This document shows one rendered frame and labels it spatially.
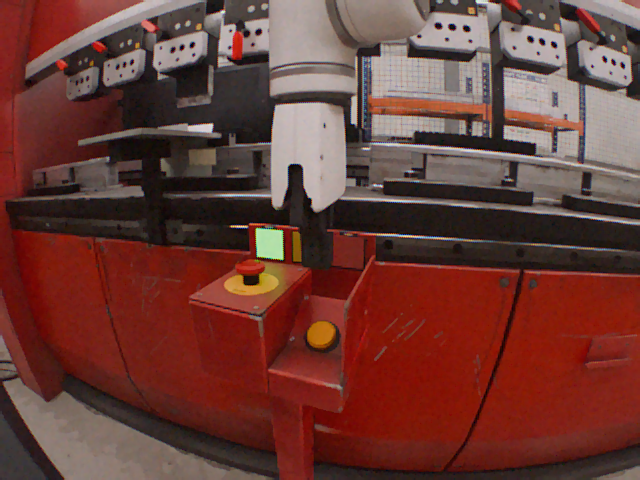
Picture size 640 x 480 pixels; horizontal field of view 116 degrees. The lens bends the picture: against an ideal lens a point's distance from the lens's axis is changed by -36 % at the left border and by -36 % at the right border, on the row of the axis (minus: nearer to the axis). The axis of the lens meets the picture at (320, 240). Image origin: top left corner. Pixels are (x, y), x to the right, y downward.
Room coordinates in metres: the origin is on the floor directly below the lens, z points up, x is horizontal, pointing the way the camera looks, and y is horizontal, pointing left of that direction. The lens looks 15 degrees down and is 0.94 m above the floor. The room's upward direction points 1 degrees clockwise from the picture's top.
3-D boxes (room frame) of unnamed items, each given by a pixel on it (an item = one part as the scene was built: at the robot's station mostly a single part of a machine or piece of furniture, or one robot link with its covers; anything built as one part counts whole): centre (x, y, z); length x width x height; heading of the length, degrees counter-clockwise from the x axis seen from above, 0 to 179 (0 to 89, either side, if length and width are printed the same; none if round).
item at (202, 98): (0.74, 0.31, 1.13); 0.10 x 0.02 x 0.10; 79
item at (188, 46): (0.74, 0.34, 1.26); 0.15 x 0.09 x 0.17; 79
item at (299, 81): (0.31, 0.01, 1.01); 0.09 x 0.08 x 0.03; 161
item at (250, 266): (0.37, 0.09, 0.79); 0.04 x 0.04 x 0.04
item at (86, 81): (0.82, 0.73, 1.26); 0.15 x 0.09 x 0.17; 79
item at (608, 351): (0.38, -0.66, 0.59); 0.15 x 0.02 x 0.07; 79
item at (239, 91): (1.28, 0.44, 1.12); 1.13 x 0.02 x 0.44; 79
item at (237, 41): (0.64, 0.17, 1.20); 0.04 x 0.02 x 0.10; 169
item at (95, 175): (0.85, 0.85, 0.92); 0.50 x 0.06 x 0.10; 79
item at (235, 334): (0.37, 0.04, 0.75); 0.20 x 0.16 x 0.18; 71
